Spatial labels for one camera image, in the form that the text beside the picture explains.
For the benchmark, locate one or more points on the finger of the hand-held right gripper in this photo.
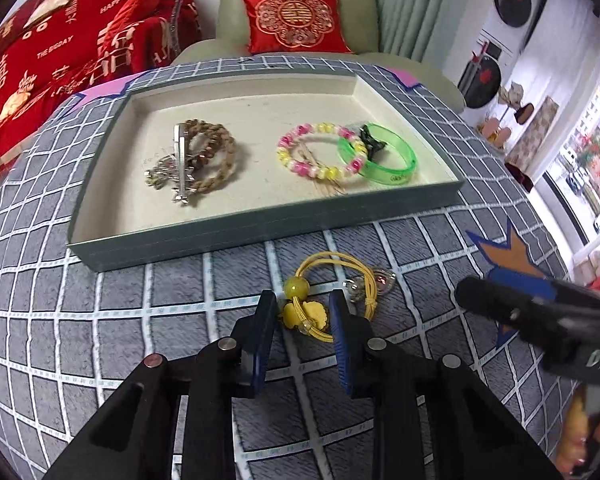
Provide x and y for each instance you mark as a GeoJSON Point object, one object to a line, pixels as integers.
{"type": "Point", "coordinates": [522, 282]}
{"type": "Point", "coordinates": [485, 300]}

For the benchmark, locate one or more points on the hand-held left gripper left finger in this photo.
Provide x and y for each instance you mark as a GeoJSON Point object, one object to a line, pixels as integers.
{"type": "Point", "coordinates": [262, 340]}

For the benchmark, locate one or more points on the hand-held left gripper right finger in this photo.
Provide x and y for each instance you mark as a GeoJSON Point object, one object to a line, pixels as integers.
{"type": "Point", "coordinates": [342, 340]}

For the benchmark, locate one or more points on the grey-green jewelry tray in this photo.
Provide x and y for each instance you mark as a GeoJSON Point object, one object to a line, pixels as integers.
{"type": "Point", "coordinates": [230, 251]}

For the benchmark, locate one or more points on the small silver charm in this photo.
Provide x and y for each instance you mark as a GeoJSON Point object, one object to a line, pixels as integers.
{"type": "Point", "coordinates": [156, 176]}

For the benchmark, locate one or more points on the silver hair clip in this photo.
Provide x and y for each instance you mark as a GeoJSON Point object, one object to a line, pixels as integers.
{"type": "Point", "coordinates": [181, 160]}

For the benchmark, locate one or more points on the black hair claw clip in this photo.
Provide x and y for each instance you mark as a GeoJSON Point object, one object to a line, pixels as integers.
{"type": "Point", "coordinates": [367, 136]}

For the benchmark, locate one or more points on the person's right hand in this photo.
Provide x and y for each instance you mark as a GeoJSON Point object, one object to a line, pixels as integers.
{"type": "Point", "coordinates": [577, 432]}

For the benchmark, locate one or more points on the brown star patch blue border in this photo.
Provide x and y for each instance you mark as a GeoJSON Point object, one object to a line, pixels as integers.
{"type": "Point", "coordinates": [510, 257]}

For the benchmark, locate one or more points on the grey checked tablecloth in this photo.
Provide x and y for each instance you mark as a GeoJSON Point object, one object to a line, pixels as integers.
{"type": "Point", "coordinates": [130, 310]}

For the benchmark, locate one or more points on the patterned standing board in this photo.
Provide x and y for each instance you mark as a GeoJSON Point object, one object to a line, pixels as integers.
{"type": "Point", "coordinates": [532, 135]}

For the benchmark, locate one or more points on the green plastic bangle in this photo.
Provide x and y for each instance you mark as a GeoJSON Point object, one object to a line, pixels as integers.
{"type": "Point", "coordinates": [400, 170]}

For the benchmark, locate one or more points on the hat stand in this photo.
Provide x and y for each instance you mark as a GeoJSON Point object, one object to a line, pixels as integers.
{"type": "Point", "coordinates": [512, 105]}

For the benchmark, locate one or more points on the pink star patch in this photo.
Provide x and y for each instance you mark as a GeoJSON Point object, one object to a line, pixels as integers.
{"type": "Point", "coordinates": [405, 78]}
{"type": "Point", "coordinates": [110, 91]}

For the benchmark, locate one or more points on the white washing machine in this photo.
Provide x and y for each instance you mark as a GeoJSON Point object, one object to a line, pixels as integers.
{"type": "Point", "coordinates": [540, 20]}

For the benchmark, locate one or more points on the green curtain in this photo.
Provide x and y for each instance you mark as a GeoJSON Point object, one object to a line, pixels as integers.
{"type": "Point", "coordinates": [415, 5]}

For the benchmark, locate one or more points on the red embroidered cushion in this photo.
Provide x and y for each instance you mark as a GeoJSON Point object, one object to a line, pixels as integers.
{"type": "Point", "coordinates": [295, 20]}

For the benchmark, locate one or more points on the red printed blanket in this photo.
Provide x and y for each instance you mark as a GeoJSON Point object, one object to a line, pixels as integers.
{"type": "Point", "coordinates": [70, 70]}

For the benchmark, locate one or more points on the silver wrapped pole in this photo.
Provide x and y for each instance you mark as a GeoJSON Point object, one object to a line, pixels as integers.
{"type": "Point", "coordinates": [177, 10]}

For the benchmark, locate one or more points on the white printed pillow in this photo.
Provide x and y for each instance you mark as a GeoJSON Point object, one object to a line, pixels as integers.
{"type": "Point", "coordinates": [55, 2]}

